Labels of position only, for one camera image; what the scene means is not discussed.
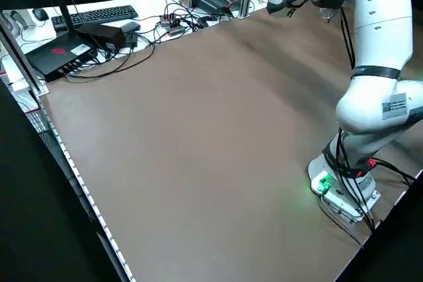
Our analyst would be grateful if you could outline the small black adapter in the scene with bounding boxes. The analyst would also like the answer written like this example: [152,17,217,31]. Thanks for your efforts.
[120,20,142,34]

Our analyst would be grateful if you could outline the black power brick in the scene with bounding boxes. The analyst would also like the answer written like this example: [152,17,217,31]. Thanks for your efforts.
[75,23,127,52]

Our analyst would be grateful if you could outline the black keyboard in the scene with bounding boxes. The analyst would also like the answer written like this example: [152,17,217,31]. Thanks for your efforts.
[51,5,139,32]

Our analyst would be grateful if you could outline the black laptop red logo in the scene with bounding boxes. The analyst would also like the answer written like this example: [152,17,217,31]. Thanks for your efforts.
[24,36,100,83]

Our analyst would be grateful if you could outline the black computer mouse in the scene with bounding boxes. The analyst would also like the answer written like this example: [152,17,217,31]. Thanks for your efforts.
[32,7,50,21]

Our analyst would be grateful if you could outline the grey handheld controller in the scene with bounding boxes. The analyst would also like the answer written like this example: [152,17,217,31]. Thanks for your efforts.
[9,10,34,28]

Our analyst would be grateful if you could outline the black desk cable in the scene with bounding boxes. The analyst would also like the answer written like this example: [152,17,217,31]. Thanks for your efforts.
[64,36,157,81]

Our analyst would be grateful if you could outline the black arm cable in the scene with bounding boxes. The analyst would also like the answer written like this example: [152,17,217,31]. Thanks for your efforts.
[332,4,361,180]

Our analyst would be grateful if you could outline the black base cable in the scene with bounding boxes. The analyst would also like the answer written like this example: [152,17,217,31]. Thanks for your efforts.
[319,158,416,250]

